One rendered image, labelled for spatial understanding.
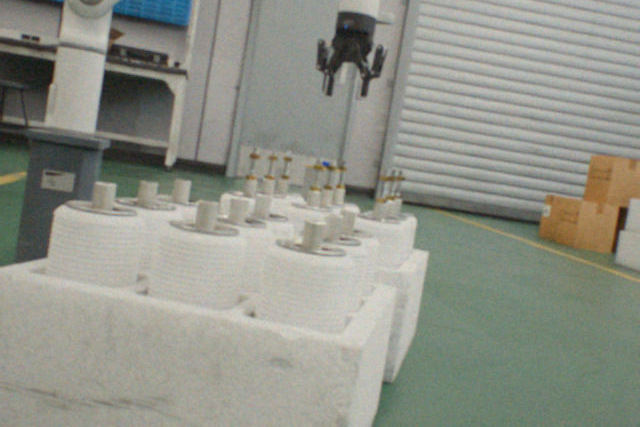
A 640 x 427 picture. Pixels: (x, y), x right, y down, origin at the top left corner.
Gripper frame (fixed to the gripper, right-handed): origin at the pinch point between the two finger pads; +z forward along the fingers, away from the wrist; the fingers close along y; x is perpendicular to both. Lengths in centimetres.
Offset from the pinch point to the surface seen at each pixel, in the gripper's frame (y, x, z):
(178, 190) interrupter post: 1, -46, 20
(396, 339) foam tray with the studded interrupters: 23.7, -13.7, 39.7
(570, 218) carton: -24, 384, 30
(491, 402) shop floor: 39, -7, 47
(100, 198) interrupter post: 8, -68, 20
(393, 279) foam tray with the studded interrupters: 21.7, -14.2, 30.3
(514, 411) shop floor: 43, -8, 47
